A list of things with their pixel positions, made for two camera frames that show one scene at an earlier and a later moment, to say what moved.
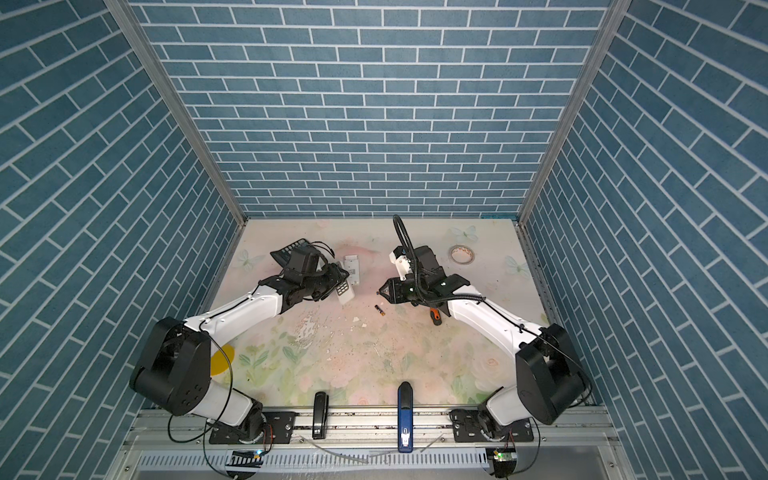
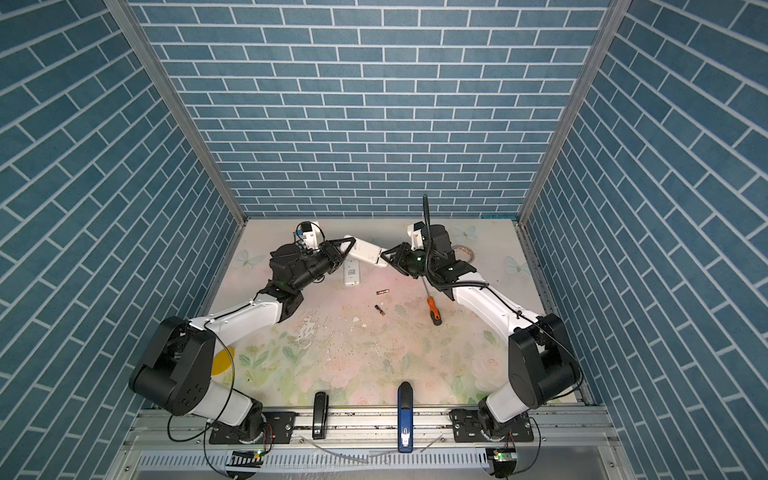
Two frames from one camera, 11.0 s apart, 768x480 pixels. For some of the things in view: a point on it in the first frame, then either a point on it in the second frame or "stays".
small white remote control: x=352 y=266 stays
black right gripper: x=394 y=288 → x=400 y=260
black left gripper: x=335 y=277 → x=329 y=255
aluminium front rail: x=178 y=446 stays
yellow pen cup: x=218 y=361 stays
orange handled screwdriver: x=436 y=316 stays
